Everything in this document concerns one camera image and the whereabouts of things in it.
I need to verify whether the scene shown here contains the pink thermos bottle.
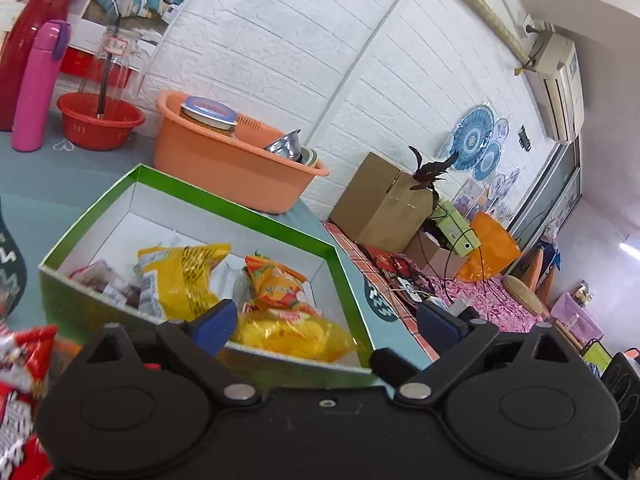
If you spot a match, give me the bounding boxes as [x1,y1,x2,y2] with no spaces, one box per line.
[11,20,70,153]

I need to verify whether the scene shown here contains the steel bowl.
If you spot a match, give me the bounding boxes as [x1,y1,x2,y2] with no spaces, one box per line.
[265,129,302,162]

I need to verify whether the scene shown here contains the red plastic basin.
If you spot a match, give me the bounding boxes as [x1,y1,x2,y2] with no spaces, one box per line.
[56,92,145,152]

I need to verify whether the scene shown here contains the pink cardboard box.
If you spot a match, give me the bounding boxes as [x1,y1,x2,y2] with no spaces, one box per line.
[404,231,468,278]

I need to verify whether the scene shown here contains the yellow chips bag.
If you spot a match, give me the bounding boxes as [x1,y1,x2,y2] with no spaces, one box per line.
[137,243,231,322]

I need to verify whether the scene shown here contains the yellow cake snack packet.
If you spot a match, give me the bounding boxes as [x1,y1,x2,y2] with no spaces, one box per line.
[232,309,358,363]

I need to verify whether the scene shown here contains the glass pitcher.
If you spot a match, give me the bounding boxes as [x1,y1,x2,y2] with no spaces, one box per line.
[79,25,151,118]

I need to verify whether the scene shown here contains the brown cardboard box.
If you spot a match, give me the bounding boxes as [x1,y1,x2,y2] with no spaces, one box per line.
[329,153,434,252]

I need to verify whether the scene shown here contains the green cardboard box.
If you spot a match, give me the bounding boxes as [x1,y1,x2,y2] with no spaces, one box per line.
[39,166,376,389]

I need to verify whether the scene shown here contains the dark red leafed plant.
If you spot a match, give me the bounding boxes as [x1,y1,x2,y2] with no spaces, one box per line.
[409,146,459,191]

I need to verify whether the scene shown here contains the white snack packet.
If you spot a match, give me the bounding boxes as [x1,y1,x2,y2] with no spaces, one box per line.
[209,254,252,310]

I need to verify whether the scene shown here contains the orange snack packet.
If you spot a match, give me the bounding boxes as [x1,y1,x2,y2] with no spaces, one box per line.
[245,256,322,318]

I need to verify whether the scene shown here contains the orange gift bag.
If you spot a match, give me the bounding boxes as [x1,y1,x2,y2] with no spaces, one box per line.
[456,212,522,283]

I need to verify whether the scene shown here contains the red dates packet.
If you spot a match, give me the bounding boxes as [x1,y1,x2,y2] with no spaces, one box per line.
[70,260,141,309]

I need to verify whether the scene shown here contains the lidded tin container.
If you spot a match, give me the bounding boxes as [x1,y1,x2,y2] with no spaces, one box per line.
[180,96,238,136]

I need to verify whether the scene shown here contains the wall air conditioner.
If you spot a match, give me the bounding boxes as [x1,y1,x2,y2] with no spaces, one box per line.
[525,30,585,144]

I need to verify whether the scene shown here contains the blue paper fan decoration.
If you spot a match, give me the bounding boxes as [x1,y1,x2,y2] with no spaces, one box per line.
[451,105,495,171]

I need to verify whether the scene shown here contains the red thermos jug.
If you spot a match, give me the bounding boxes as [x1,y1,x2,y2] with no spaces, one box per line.
[0,0,72,131]

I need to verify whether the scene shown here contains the green small box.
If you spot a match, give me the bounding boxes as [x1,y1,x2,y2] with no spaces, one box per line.
[431,200,480,257]

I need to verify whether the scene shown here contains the orange plastic tub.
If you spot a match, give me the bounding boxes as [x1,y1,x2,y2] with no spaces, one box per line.
[154,90,330,214]

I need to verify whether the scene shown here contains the red checkered snack packet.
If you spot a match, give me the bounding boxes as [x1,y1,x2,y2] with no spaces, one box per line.
[1,325,56,480]

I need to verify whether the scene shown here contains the white power strip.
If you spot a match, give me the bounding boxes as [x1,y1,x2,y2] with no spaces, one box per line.
[395,288,470,318]

